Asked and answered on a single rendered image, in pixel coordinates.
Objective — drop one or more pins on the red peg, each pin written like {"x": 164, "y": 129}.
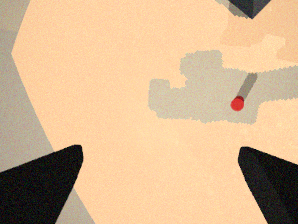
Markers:
{"x": 238, "y": 103}

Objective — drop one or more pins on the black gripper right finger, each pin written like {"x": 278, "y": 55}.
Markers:
{"x": 273, "y": 182}

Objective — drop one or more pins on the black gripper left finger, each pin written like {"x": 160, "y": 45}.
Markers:
{"x": 35, "y": 193}

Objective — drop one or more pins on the dark grey open box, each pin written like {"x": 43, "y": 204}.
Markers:
{"x": 250, "y": 7}

